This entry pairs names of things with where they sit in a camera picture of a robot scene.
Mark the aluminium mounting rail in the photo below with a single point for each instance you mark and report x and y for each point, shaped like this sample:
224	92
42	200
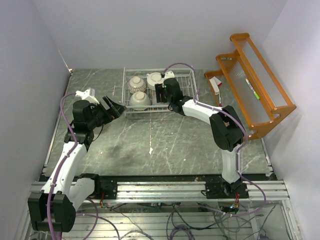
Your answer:
139	192

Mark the white red eraser block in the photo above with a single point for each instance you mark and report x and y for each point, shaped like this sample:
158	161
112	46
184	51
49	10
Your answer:
215	84

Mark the orange wooden shelf rack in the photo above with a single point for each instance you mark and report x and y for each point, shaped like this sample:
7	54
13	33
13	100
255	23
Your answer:
246	62

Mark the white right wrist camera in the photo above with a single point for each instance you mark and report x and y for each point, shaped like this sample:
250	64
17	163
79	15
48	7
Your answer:
168	75

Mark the white wire dish rack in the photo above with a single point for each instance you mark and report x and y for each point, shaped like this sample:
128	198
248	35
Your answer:
184	76

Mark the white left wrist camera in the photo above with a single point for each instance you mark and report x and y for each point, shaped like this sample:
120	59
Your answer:
88	95

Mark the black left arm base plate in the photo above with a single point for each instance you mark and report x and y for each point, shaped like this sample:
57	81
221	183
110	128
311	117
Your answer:
106	188

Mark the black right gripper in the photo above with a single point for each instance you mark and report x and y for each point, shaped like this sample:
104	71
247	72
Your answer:
158	85

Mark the brown patterned bowl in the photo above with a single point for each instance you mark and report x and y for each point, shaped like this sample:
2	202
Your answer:
136	84

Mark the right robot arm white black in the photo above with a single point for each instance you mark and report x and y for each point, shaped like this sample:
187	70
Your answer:
227	130

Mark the red pen on table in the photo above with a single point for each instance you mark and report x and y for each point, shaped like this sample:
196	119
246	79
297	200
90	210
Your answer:
220	99

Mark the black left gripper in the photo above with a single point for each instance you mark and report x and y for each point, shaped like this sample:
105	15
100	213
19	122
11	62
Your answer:
116	109

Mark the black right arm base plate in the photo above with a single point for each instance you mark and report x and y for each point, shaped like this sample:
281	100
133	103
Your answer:
224	190

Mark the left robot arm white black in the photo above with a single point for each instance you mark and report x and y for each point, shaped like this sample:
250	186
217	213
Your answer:
54	207

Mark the cream two-handled soup bowl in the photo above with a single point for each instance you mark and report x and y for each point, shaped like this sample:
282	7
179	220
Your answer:
153	79

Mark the marker pen on shelf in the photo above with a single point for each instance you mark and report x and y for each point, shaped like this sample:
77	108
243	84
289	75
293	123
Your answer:
252	89

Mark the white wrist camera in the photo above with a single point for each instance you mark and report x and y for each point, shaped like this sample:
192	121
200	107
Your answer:
168	75
88	95

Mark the pale green bowl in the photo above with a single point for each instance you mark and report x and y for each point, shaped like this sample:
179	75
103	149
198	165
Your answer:
139	101

